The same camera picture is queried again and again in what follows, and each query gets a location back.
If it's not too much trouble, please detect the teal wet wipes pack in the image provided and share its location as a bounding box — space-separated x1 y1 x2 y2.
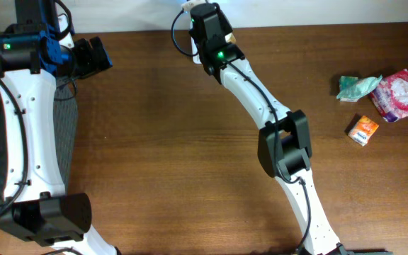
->
336 76 383 103

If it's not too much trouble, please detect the small orange packet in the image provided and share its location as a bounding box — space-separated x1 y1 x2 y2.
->
348 115 379 146

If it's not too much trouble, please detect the red purple tissue pack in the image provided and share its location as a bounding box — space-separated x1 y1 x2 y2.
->
368 69 408 123

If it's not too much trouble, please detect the white cream tube gold cap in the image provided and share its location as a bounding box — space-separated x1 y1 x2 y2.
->
225 33 237 44

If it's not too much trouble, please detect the small teal tissue pack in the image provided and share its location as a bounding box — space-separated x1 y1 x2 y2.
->
339 76 359 91

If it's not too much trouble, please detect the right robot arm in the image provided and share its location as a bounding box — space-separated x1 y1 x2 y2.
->
182 1 346 254

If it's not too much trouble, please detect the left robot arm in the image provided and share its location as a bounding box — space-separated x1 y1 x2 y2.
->
0 0 119 255

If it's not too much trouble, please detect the white barcode scanner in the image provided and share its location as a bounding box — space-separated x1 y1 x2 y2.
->
191 38 202 65

